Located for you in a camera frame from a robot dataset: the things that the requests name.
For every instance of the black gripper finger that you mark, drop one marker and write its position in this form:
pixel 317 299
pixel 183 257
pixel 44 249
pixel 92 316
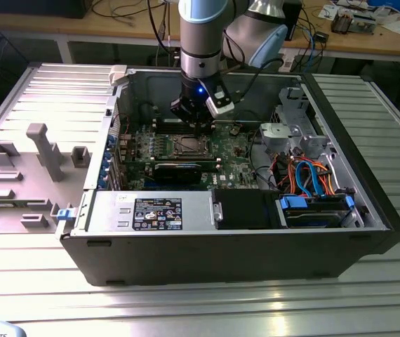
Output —
pixel 207 123
pixel 184 110

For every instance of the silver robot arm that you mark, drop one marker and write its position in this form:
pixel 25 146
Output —
pixel 200 42

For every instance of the black RAM slot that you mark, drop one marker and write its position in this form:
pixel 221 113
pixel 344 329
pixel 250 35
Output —
pixel 165 128
pixel 163 123
pixel 165 132

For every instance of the metal CPU cooler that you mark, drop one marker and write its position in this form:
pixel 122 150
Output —
pixel 342 21

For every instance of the coin battery holder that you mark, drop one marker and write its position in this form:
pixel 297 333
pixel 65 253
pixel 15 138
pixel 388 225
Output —
pixel 235 129

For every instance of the green motherboard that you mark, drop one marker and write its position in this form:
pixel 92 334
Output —
pixel 235 165

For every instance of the black graphics card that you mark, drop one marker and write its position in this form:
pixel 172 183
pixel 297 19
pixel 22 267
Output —
pixel 177 173

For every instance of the pale grey case latch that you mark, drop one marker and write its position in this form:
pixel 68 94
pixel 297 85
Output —
pixel 117 73

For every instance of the blue card retention clip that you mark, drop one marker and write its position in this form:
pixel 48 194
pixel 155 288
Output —
pixel 107 158
pixel 111 140
pixel 104 175

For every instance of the grey metal drive cage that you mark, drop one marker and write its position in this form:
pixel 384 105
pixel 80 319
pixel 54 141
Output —
pixel 291 133

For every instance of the white paper tag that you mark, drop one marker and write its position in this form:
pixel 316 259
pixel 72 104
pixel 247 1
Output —
pixel 286 65

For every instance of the wooden desk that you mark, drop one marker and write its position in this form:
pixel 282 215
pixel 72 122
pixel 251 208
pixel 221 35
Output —
pixel 123 28

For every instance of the black plastic fan shroud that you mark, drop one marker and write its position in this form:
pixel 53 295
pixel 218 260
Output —
pixel 245 210

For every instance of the black upright device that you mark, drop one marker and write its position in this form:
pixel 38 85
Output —
pixel 295 17

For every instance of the grey power supply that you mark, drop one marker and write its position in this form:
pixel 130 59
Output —
pixel 108 214

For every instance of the small black box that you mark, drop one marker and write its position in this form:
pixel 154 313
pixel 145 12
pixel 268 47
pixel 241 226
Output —
pixel 321 36

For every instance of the black open PC case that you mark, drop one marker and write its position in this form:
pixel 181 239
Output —
pixel 203 259

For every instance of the hard disk blue carrier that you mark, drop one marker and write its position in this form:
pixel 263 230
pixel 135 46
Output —
pixel 312 219

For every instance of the blue plastic latch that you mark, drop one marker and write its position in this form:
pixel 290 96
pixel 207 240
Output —
pixel 65 215

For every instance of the large black box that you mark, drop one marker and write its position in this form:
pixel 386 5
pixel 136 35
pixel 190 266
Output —
pixel 45 8

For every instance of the grey parts rack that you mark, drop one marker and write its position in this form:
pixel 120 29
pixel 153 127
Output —
pixel 28 196

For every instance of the grey metal box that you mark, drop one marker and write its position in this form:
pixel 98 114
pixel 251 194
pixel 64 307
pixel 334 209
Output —
pixel 365 25

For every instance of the white paper sheets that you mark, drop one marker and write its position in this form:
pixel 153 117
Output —
pixel 398 28

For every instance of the blue flat object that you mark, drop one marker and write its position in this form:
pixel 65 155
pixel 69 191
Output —
pixel 389 3

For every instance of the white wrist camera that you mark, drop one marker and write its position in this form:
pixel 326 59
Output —
pixel 221 109

